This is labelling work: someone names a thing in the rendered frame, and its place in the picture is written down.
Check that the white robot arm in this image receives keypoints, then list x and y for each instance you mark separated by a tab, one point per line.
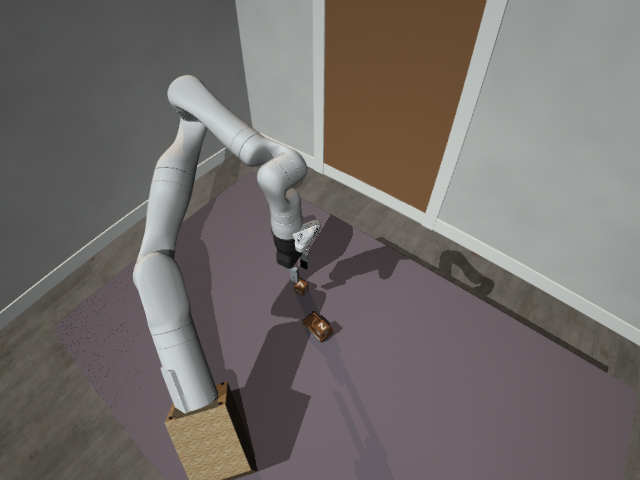
157	275

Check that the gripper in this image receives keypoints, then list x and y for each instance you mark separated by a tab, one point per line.
292	241

